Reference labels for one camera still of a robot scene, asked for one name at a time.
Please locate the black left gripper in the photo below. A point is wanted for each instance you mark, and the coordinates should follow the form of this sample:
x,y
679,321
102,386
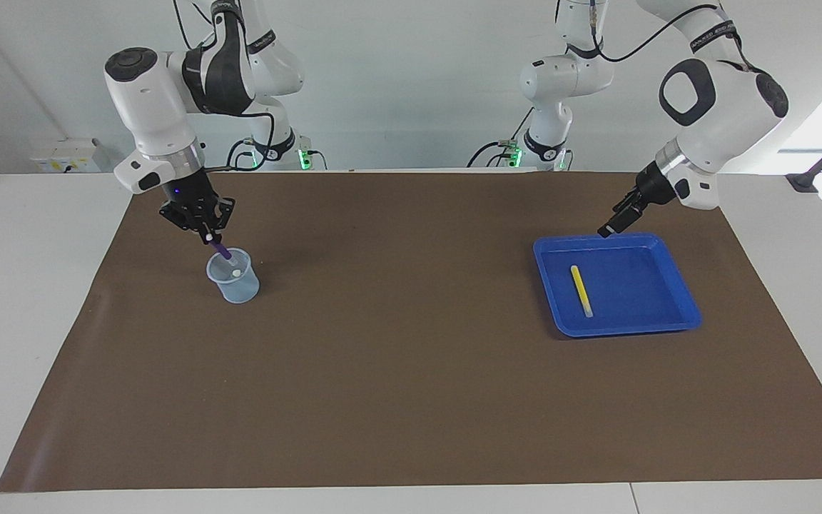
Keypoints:
x,y
653,189

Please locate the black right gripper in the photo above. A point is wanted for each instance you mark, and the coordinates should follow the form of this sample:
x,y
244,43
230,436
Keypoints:
x,y
190,193

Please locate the purple marker pen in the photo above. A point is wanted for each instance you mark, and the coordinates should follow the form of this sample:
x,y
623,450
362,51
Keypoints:
x,y
222,253

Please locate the yellow marker pen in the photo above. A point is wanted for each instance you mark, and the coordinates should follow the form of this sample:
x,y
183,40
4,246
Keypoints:
x,y
581,289

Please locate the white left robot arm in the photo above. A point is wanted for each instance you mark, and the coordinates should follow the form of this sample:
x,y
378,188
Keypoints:
x,y
732,107

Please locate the blue plastic tray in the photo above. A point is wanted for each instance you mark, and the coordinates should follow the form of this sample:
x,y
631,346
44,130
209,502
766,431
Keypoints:
x,y
639,285

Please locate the translucent plastic cup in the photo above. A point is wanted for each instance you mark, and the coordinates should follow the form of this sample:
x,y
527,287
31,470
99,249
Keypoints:
x,y
236,289

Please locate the brown table mat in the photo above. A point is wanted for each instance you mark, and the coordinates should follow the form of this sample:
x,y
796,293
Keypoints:
x,y
411,392

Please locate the white wall socket box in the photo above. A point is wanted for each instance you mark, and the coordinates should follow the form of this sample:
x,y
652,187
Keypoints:
x,y
65,157

